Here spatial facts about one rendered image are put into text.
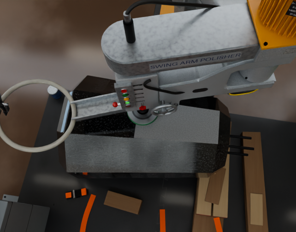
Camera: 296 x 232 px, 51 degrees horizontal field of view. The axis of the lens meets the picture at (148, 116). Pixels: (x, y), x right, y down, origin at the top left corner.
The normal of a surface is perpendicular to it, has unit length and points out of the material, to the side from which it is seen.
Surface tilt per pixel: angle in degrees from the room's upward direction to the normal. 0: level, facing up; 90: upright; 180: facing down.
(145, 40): 0
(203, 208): 0
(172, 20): 0
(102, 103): 9
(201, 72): 40
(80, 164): 45
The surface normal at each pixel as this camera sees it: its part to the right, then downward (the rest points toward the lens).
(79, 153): -0.09, 0.43
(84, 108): -0.19, -0.30
